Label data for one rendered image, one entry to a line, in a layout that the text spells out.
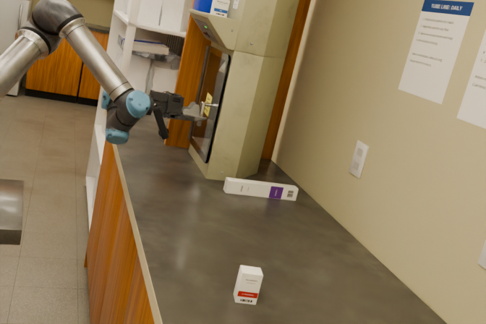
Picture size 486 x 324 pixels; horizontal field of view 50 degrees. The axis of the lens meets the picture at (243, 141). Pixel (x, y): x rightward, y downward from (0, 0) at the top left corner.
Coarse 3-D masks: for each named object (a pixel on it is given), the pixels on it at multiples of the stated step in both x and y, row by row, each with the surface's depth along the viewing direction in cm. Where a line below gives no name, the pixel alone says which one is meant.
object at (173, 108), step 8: (152, 96) 179; (160, 96) 180; (168, 96) 181; (176, 96) 180; (152, 104) 178; (160, 104) 181; (168, 104) 180; (176, 104) 182; (168, 112) 181; (176, 112) 183
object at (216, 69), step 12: (216, 48) 197; (216, 60) 194; (228, 60) 181; (204, 72) 208; (216, 72) 192; (204, 84) 206; (216, 84) 190; (204, 96) 203; (216, 96) 188; (216, 108) 186; (204, 120) 199; (216, 120) 186; (192, 132) 212; (204, 132) 196; (192, 144) 210; (204, 144) 194; (204, 156) 192
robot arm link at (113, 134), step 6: (108, 108) 173; (114, 108) 172; (108, 114) 172; (114, 114) 167; (108, 120) 170; (114, 120) 167; (108, 126) 170; (114, 126) 168; (120, 126) 167; (126, 126) 166; (132, 126) 168; (108, 132) 168; (114, 132) 168; (120, 132) 168; (126, 132) 170; (108, 138) 169; (114, 138) 169; (120, 138) 169; (126, 138) 170; (120, 144) 173
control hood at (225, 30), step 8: (192, 16) 201; (200, 16) 185; (208, 16) 174; (216, 16) 174; (208, 24) 181; (216, 24) 175; (224, 24) 176; (232, 24) 177; (216, 32) 177; (224, 32) 177; (232, 32) 177; (224, 40) 177; (232, 40) 178; (232, 48) 179
